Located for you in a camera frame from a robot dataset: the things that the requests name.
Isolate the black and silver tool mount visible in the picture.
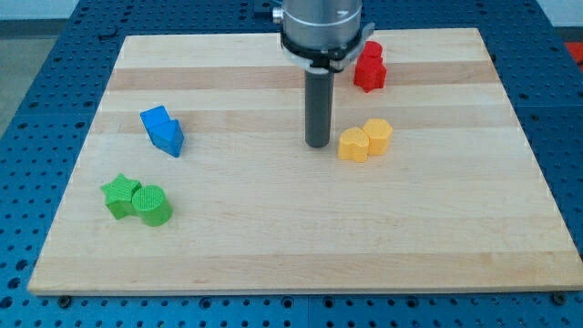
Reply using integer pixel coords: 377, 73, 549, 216
280, 23, 375, 74

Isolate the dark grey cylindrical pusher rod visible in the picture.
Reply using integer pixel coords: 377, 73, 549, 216
304, 71, 334, 148

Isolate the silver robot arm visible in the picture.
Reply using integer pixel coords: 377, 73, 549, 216
272, 0, 375, 148

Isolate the yellow hexagon block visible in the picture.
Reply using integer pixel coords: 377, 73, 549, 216
363, 118, 394, 155

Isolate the red star block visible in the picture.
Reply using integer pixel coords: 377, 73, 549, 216
353, 56, 387, 93

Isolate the red cylinder block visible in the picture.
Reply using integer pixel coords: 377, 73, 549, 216
360, 41, 383, 62

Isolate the yellow heart block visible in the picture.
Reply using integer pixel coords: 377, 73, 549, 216
337, 127, 369, 162

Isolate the blue triangle block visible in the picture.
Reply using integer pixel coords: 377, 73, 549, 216
148, 119, 184, 158

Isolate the blue cube block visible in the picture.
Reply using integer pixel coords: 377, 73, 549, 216
139, 106, 170, 134

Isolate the wooden board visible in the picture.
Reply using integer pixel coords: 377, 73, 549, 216
28, 28, 582, 296

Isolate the green cylinder block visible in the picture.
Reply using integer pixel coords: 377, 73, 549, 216
131, 185, 173, 227

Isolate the green star block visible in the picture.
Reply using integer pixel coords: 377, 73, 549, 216
100, 173, 141, 220

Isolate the blue perforated table plate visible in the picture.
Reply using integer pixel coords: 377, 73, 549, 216
1, 1, 582, 327

